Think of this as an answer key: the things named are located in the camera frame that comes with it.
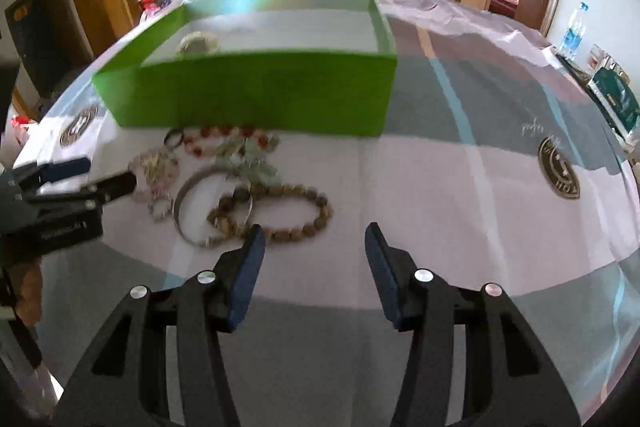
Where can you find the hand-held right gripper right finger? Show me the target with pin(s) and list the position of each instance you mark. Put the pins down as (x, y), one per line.
(382, 272)

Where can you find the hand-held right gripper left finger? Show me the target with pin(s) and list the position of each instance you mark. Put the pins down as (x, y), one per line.
(245, 277)

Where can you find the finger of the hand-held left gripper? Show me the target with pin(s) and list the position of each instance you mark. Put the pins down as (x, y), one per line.
(117, 185)
(67, 169)

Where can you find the silver bangle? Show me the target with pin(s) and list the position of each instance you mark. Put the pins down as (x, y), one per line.
(178, 207)

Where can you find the green cardboard box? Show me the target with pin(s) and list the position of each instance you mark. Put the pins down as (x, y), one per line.
(250, 92)

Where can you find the person's left hand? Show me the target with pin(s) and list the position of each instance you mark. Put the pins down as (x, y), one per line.
(29, 292)

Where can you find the printed tablecloth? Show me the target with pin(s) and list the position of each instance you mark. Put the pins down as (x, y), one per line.
(450, 217)

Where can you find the cream wrist watch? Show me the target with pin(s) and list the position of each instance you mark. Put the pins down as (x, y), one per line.
(199, 43)

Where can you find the dark green box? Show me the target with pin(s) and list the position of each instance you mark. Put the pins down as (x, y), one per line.
(617, 99)

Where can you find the colourful packet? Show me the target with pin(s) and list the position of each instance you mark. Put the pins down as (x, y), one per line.
(602, 59)

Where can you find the plastic water bottle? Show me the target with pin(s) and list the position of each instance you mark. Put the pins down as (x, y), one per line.
(574, 32)

